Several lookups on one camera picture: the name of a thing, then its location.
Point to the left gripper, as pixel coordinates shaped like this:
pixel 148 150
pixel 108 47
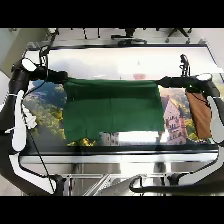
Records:
pixel 58 76

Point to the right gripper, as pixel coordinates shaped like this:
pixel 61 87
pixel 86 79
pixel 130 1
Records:
pixel 168 81

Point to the green T-shirt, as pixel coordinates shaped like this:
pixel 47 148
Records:
pixel 113 108

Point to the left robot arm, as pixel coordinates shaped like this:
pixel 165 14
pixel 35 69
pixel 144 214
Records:
pixel 18 100

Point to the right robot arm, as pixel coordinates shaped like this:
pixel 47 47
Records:
pixel 216 110

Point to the brown garment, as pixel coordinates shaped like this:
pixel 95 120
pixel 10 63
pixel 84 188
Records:
pixel 200 113

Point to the black office chair base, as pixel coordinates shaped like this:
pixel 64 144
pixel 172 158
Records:
pixel 130 36
pixel 178 33

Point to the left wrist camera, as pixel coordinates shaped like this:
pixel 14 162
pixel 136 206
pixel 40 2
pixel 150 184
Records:
pixel 44 55

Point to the silver frame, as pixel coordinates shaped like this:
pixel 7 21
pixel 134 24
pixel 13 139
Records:
pixel 116 181

